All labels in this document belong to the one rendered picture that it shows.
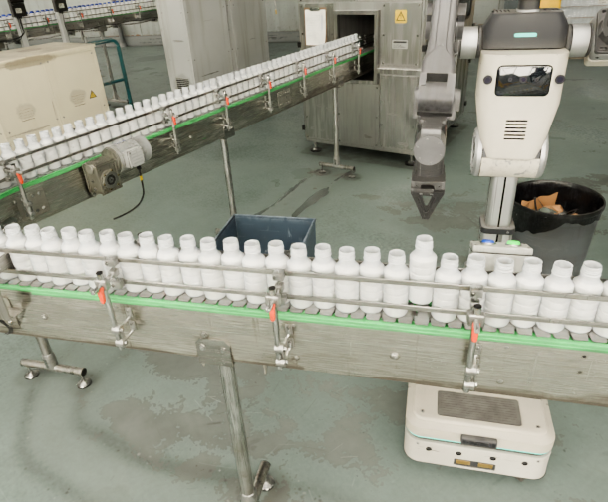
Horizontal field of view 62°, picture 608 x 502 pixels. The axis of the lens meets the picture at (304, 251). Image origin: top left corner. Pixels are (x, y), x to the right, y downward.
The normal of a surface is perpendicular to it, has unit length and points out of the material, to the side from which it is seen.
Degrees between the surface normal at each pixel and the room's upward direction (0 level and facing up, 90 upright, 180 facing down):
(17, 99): 90
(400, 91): 90
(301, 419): 0
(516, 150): 90
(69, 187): 90
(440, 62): 54
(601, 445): 0
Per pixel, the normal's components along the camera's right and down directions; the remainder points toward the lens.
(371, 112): -0.52, 0.45
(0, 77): 0.85, 0.22
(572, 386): -0.23, 0.50
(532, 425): -0.05, -0.87
